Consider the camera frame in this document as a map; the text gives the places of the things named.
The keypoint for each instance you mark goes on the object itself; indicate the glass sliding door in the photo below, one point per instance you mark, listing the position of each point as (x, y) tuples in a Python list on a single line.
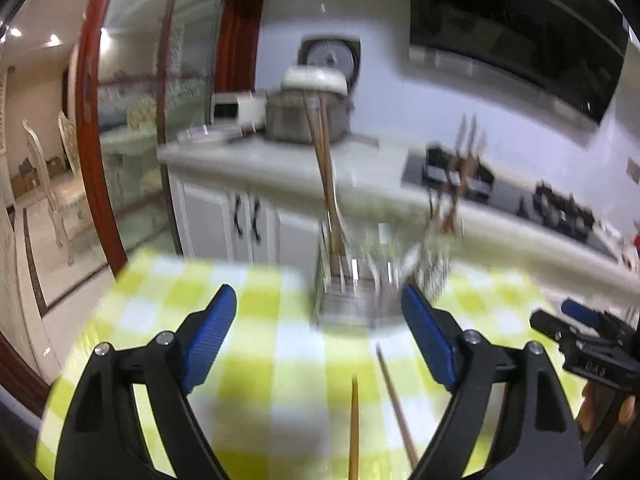
[(140, 110)]

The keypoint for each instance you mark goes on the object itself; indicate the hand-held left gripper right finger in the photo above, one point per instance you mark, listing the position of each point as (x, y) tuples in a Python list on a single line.
[(430, 340)]

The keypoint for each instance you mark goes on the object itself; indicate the white kitchen counter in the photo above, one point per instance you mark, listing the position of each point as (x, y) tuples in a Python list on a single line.
[(250, 157)]

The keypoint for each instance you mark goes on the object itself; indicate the red wooden door frame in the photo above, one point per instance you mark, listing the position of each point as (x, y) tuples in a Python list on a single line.
[(90, 135)]

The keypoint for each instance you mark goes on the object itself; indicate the white cabinet door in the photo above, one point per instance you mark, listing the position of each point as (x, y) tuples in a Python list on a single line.
[(215, 220), (290, 235)]

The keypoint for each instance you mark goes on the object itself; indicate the person's right hand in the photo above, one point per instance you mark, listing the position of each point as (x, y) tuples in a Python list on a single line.
[(592, 410)]

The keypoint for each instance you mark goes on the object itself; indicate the yellow white checkered tablecloth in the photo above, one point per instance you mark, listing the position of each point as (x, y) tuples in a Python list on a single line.
[(280, 340)]

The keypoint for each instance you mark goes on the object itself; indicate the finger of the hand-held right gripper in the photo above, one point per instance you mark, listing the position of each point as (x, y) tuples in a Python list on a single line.
[(582, 311), (550, 325)]

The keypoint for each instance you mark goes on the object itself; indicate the white toaster oven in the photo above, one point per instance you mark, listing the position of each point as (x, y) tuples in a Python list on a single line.
[(240, 107)]

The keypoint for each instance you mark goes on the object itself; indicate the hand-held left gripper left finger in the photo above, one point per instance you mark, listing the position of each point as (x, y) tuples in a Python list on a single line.
[(215, 330)]

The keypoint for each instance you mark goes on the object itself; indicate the light chopstick with red print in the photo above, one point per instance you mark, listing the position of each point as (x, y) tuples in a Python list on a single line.
[(320, 170)]

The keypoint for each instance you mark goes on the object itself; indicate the grey rice cooker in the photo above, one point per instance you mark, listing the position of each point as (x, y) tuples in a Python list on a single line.
[(290, 115)]

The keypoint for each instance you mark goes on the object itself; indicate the black range hood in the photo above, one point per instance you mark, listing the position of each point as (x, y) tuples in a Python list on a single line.
[(500, 25)]

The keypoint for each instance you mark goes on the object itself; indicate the white dining chair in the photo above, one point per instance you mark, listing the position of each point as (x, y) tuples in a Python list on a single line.
[(45, 185), (70, 160)]

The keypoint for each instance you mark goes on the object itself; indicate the light wooden chopstick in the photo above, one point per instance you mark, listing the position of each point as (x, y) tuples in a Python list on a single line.
[(354, 430), (332, 170)]

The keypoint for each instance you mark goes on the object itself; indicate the brown wooden chopstick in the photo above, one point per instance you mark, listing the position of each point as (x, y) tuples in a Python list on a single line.
[(470, 180), (397, 405), (447, 175), (460, 175)]

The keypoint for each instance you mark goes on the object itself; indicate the black gas stove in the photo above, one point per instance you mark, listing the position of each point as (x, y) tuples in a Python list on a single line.
[(510, 195)]

